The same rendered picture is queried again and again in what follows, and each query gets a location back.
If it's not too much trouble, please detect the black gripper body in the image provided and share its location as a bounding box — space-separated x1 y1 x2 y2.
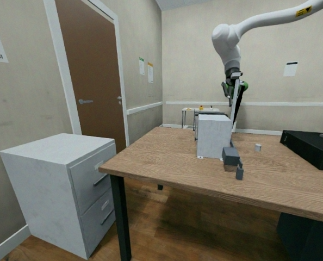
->
225 68 239 87

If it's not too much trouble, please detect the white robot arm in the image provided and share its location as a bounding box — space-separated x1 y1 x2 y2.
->
212 0 323 79

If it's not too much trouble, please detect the grey cylinder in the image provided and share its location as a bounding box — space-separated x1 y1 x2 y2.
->
254 144 262 152

